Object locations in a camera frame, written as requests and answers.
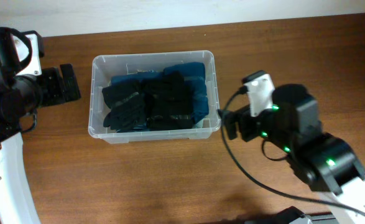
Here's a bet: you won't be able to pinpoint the black garment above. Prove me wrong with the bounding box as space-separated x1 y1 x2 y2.
143 72 193 131
102 80 146 131

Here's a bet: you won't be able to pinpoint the blue garment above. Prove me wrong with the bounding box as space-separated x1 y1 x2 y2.
164 62 210 124

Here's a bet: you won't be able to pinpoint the clear plastic storage bin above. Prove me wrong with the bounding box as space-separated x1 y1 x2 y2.
88 50 221 144

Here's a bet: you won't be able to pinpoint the dark blue jeans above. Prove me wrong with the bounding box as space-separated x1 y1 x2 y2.
111 71 164 85

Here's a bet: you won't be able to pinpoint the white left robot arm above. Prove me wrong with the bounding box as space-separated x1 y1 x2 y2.
0 27 81 223

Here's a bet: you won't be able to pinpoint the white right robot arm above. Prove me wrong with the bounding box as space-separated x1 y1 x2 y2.
218 84 365 223

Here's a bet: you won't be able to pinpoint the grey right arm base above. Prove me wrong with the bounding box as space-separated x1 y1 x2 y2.
244 206 338 224

